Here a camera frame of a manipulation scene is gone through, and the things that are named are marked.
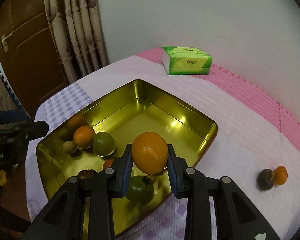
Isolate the green tomato with stem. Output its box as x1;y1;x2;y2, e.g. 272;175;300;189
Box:
126;176;154;205

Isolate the beige patterned curtain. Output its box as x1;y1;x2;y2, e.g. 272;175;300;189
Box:
44;0;109;84

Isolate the small brown kiwi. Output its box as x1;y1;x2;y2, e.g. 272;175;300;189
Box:
63;140;77;155

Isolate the dark mangosteen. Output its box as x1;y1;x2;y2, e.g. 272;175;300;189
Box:
257;168;274;191
77;169;97;179

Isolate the dark mangosteen back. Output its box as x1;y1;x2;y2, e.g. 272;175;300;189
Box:
257;168;274;191

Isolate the silver door handle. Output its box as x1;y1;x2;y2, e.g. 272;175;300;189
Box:
1;33;12;52

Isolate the pink purple checked tablecloth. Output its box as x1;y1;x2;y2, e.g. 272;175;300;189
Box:
35;48;300;239

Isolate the large orange mandarin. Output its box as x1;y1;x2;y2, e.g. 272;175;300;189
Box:
74;125;95;149

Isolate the red gold toffee tin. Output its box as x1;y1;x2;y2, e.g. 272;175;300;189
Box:
35;78;219;238

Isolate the small back orange mandarin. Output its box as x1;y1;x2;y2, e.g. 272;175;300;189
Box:
274;166;288;186

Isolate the red tomato front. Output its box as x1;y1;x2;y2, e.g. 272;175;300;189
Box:
103;159;114;170

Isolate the dark mangosteen front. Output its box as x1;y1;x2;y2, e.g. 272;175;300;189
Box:
77;169;97;179

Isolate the green tomato front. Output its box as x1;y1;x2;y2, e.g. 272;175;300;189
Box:
93;132;116;157

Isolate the yellow-orange mandarin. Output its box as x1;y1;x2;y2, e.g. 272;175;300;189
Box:
132;132;168;175

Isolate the green tissue pack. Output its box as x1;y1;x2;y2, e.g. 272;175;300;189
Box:
162;46;212;75

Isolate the brown wooden door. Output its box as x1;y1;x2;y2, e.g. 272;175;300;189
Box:
0;0;68;117

